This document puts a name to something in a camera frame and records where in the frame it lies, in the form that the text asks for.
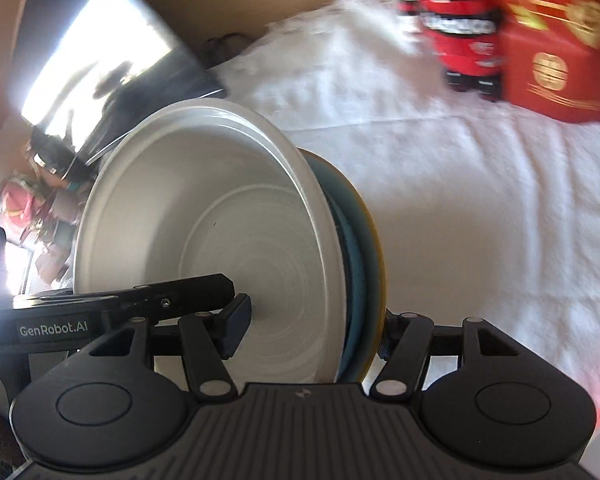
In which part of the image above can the panda racer figurine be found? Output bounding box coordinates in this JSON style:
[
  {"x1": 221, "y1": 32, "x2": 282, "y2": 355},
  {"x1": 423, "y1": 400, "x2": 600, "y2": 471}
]
[{"x1": 398, "y1": 0, "x2": 505, "y2": 102}]

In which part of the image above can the red quail eggs bag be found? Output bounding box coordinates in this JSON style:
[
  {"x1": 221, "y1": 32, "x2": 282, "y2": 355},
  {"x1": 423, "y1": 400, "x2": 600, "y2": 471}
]
[{"x1": 495, "y1": 0, "x2": 600, "y2": 122}]

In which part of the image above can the white paper bowl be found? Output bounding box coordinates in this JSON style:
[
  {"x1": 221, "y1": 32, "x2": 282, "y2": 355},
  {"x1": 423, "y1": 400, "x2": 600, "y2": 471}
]
[{"x1": 73, "y1": 99, "x2": 347, "y2": 384}]

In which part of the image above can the cream bowl yellow rim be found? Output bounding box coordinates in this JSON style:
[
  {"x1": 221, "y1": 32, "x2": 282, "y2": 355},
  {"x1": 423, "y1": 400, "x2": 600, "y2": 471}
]
[{"x1": 302, "y1": 151, "x2": 386, "y2": 382}]

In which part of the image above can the white woven tablecloth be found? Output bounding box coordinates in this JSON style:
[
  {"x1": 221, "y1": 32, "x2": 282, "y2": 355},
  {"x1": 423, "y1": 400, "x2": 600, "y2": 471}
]
[{"x1": 215, "y1": 0, "x2": 600, "y2": 412}]

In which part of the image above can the black computer monitor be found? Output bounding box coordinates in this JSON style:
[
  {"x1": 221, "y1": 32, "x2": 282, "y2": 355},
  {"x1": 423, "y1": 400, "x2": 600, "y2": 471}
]
[{"x1": 9, "y1": 0, "x2": 226, "y2": 162}]

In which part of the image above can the blue enamel bowl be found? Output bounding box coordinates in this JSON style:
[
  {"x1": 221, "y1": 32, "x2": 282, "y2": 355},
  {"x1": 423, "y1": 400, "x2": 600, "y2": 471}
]
[{"x1": 306, "y1": 156, "x2": 366, "y2": 382}]

